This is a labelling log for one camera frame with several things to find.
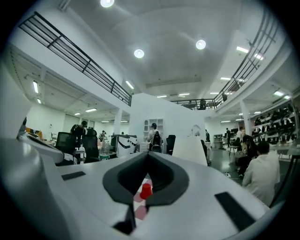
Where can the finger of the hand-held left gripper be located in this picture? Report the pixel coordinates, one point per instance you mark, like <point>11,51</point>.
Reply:
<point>50,154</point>

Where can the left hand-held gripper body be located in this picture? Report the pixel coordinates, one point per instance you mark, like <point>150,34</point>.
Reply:
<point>16,152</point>

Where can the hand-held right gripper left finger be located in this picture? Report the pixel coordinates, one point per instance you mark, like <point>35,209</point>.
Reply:
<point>93,199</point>

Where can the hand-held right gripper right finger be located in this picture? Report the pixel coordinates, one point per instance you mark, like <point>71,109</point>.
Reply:
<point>199,199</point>

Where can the red paper cup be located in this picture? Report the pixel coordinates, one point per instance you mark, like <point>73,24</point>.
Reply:
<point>145,191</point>

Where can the black mesh chair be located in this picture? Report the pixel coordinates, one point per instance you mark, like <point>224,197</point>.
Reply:
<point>65,143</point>

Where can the black office chair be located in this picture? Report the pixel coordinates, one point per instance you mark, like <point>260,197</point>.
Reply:
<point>91,145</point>
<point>170,144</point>

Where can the pink white checkered tablecloth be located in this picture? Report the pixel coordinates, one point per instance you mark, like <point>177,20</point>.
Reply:
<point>140,209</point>

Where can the white black robot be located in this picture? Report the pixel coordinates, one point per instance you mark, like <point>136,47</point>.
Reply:
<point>122,146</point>

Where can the shelf of black headsets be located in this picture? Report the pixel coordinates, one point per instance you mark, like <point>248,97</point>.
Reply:
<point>276,124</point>

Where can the round ceiling light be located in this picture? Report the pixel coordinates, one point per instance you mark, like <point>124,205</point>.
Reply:
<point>139,53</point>
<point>107,2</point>
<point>200,44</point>

